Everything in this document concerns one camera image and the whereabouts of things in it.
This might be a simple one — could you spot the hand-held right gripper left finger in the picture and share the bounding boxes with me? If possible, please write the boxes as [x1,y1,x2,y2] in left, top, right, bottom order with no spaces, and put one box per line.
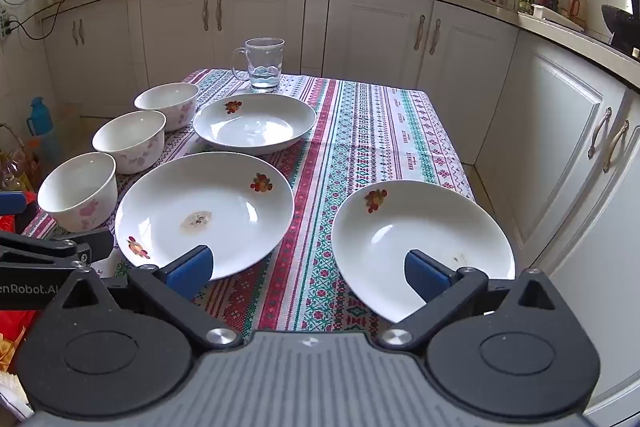
[49,245,238,349]

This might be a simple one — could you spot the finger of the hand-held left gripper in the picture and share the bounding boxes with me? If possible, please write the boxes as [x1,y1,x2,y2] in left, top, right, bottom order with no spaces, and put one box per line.
[0,191,27,216]
[0,228,116,268]

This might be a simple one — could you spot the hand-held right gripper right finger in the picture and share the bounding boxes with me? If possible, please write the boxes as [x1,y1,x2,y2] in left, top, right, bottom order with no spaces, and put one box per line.
[376,249,573,348]

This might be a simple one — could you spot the white plate with fruit print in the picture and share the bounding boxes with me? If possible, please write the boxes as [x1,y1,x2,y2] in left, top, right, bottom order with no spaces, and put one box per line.
[330,179,516,324]
[192,93,317,156]

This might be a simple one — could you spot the white bowl with pink flowers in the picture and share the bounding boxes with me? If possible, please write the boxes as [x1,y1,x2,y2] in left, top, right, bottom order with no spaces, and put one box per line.
[37,152,118,234]
[134,82,200,132]
[92,110,167,174]

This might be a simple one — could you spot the white stained plate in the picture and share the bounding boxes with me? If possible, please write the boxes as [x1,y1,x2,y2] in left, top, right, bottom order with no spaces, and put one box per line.
[114,151,295,283]

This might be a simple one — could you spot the red plastic bag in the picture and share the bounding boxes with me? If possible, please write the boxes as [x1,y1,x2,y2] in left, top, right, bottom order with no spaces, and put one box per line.
[0,213,43,358]

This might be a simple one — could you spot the blue thermos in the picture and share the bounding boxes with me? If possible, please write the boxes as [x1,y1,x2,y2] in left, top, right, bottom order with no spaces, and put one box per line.
[26,96,56,158]

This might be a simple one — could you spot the patterned red green tablecloth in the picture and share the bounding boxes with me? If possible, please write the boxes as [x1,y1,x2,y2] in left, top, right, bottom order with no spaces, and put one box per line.
[20,68,476,343]

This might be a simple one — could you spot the clear glass mug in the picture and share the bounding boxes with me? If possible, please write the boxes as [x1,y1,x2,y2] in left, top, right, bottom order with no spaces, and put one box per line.
[231,37,286,90]

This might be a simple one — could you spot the kitchen countertop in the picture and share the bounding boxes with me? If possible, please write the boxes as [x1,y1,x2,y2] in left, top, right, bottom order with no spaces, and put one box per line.
[40,0,640,92]

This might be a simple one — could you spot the white tray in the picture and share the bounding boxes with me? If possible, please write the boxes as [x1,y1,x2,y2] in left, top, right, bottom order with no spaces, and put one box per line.
[531,4,586,31]

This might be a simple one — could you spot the orange liquid bottle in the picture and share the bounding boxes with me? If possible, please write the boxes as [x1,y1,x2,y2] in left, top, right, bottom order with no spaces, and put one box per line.
[569,0,589,28]

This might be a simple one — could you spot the black wok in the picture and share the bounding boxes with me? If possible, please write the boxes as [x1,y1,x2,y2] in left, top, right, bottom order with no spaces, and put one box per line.
[601,0,640,54]

